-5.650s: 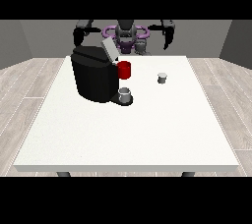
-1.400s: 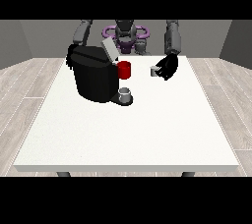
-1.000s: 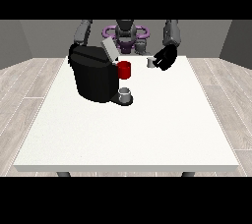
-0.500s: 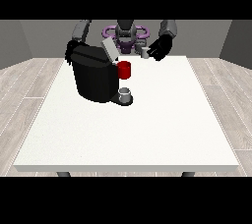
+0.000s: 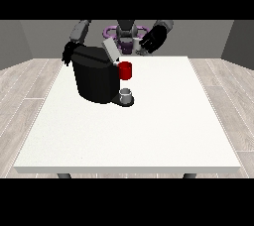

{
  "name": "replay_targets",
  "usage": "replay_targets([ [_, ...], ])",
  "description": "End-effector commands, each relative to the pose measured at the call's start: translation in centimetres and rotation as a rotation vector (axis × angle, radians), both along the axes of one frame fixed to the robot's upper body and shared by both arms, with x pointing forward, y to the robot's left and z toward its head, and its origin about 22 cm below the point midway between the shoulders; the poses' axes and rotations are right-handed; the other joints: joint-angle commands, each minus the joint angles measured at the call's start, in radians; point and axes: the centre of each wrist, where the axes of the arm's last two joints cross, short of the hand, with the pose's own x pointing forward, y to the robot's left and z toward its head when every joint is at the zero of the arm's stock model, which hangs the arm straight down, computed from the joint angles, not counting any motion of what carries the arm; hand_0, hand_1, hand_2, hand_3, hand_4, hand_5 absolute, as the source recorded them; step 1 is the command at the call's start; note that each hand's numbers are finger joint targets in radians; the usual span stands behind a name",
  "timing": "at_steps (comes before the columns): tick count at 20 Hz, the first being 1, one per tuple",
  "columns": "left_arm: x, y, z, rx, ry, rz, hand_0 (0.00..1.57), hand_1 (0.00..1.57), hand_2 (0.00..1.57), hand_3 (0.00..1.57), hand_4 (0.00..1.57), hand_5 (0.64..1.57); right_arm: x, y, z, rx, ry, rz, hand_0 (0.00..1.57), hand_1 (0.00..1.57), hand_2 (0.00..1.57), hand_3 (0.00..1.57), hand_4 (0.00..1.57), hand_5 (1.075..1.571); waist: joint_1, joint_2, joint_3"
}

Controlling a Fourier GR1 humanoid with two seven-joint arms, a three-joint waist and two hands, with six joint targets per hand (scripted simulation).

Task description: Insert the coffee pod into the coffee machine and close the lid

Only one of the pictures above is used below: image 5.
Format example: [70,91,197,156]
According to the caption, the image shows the grey robot trunk purple rings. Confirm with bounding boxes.
[102,20,149,55]

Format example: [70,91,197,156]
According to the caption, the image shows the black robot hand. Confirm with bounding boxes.
[139,24,168,55]
[62,41,77,67]

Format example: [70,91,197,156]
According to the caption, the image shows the small grey cup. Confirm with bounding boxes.
[119,87,134,105]

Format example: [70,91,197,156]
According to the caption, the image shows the black coffee machine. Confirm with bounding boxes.
[69,44,135,107]

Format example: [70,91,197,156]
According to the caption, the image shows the red pod holder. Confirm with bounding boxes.
[118,60,133,81]

